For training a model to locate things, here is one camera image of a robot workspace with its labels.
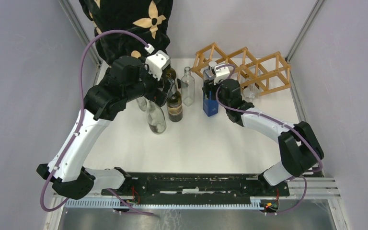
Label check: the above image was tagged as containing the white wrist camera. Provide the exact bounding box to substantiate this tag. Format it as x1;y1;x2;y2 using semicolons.
145;50;171;81
213;64;231;85

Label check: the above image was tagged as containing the green wine bottle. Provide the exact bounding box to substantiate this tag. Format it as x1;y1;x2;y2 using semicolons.
165;67;177;81
167;81;183;122

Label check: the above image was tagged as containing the clear glass bottle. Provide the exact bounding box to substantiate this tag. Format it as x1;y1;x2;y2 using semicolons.
181;67;195;106
240;67;261;103

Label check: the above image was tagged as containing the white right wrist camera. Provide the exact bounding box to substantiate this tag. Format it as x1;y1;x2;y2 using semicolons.
213;64;231;85

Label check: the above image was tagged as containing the blue square glass bottle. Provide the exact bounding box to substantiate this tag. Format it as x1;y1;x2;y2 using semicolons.
202;61;219;117

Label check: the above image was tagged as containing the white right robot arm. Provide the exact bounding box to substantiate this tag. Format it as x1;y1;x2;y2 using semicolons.
203;79;324;196

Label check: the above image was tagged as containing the clear bottle with black label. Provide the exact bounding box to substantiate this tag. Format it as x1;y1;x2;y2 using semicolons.
146;100;167;134

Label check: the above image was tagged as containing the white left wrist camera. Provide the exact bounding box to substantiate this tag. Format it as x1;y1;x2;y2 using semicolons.
145;50;171;81

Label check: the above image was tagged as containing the white slotted cable duct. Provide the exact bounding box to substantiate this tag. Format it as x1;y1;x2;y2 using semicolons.
64;197;264;211

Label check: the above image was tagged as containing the wooden lattice wine rack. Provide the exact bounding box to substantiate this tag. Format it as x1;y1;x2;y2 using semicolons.
192;42;292;96

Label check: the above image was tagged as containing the black floral plush blanket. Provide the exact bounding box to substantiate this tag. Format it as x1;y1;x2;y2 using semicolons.
79;0;173;65

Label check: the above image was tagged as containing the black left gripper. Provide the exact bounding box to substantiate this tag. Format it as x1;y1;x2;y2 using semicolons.
125;57;174;106

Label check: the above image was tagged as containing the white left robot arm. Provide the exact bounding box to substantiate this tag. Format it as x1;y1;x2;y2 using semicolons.
37;51;173;200

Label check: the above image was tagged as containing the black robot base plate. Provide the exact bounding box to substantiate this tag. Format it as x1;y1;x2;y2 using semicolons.
115;172;290;205

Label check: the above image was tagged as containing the clear bottle with dark label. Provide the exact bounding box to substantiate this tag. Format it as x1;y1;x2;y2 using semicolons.
136;97;147;112

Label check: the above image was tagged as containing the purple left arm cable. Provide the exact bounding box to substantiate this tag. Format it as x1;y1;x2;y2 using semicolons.
40;30;155;218

